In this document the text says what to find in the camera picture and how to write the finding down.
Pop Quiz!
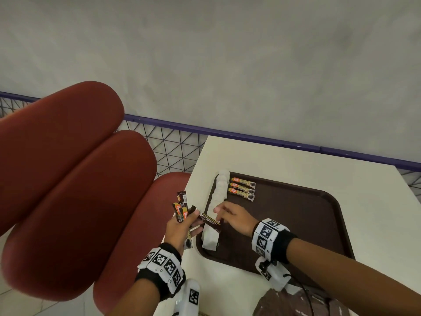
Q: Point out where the pile of brown sugar packets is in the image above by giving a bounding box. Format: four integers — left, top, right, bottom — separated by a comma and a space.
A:
251, 287, 353, 316

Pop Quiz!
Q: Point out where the left wristband with marker tags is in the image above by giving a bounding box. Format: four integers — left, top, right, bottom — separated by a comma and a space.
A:
135, 242, 186, 302

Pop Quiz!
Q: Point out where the person's right forearm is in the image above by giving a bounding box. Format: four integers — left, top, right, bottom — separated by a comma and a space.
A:
286, 238, 421, 316

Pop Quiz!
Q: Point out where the person's right hand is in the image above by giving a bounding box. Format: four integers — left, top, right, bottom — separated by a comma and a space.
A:
214, 201, 260, 238

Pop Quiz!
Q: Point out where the black gold coffee stick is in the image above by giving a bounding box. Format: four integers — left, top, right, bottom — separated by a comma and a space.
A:
199, 212, 222, 233
228, 187, 256, 202
229, 182, 256, 195

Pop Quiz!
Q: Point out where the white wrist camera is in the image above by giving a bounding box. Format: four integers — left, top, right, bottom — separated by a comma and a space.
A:
172, 279, 200, 316
255, 256, 292, 292

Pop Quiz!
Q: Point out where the row of white sachets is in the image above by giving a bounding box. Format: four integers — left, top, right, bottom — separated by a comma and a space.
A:
201, 170, 231, 251

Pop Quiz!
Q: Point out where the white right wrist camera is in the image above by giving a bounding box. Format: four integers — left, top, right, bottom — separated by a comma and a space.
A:
255, 256, 292, 292

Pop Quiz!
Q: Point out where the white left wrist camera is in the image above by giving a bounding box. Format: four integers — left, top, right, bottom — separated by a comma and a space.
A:
172, 279, 200, 316

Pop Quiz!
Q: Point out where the right wristband with marker tags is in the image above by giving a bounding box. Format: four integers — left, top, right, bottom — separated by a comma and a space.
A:
251, 218, 298, 264

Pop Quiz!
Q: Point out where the purple mesh railing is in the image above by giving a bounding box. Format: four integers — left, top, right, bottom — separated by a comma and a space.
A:
0, 91, 421, 203

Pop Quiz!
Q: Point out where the wristband with marker tags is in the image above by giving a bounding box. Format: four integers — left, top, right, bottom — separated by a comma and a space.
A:
251, 218, 298, 264
135, 242, 186, 302

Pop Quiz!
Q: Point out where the brown plastic tray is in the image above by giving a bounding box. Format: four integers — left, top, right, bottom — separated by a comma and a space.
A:
196, 171, 356, 293

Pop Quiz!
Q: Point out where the bundle of coffee stick packets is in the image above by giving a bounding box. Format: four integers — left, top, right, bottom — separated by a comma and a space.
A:
171, 190, 198, 251

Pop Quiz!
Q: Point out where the red padded chair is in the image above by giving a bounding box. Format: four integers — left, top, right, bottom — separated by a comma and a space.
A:
0, 81, 192, 315

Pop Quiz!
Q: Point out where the black right camera cable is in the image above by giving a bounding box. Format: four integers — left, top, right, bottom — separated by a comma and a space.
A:
284, 274, 316, 316

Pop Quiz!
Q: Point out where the person's left hand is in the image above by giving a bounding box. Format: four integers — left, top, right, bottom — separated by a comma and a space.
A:
164, 209, 204, 258

